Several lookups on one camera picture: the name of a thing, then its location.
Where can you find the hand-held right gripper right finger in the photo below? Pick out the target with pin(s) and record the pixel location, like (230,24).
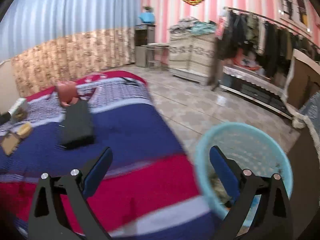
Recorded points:
(222,172)

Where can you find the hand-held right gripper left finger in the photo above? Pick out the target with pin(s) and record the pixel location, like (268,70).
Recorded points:
(98,172)

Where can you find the teal plastic basket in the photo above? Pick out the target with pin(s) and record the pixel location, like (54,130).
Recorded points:
(250,135)

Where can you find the person's left hand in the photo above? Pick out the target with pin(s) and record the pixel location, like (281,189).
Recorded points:
(66,92)

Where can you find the red blue printed blanket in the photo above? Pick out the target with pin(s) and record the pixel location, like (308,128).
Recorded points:
(130,130)

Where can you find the yellow sponge block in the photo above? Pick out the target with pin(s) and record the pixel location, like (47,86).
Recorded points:
(25,130)

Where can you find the small white box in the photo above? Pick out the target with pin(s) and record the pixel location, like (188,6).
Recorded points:
(18,104)

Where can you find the brown cardboard piece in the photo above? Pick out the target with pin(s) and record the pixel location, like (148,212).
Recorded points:
(9,143)

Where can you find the brown wooden cabinet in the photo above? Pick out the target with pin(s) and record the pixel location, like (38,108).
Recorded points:
(305,180)

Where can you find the low glass-front cabinet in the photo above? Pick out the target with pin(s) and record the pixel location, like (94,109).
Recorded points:
(257,95)

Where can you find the grey small cabinet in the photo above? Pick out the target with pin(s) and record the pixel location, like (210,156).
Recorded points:
(140,56)

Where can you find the blue and floral curtain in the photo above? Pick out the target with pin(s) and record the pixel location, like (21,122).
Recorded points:
(62,30)

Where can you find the metal clothes rack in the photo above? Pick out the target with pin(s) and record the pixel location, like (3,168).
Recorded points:
(215,75)

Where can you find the white lace cloth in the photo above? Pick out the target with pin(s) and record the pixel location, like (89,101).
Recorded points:
(250,76)

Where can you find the blue floral fringed cloth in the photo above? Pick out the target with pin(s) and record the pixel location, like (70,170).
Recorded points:
(311,115)

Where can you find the small folding table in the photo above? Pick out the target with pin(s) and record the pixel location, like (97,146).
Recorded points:
(157,46)

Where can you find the black water dispenser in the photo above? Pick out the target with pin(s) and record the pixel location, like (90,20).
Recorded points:
(145,35)

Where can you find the red printed item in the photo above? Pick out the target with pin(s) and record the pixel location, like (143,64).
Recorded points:
(246,61)

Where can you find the cabinet under patterned cloth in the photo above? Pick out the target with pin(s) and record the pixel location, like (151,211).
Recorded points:
(192,55)

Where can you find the small potted plant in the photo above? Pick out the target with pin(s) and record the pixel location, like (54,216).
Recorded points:
(147,8)

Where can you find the row of hanging clothes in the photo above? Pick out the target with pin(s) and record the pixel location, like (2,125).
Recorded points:
(262,40)

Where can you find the grey crumpled jacket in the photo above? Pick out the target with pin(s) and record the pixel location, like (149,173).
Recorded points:
(181,25)

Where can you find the pink hanging bag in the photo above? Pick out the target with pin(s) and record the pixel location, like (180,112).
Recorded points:
(221,27)

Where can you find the teal folded blanket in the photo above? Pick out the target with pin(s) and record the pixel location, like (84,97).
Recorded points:
(203,27)

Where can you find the wall poster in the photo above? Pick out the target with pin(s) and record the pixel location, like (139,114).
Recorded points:
(295,2)

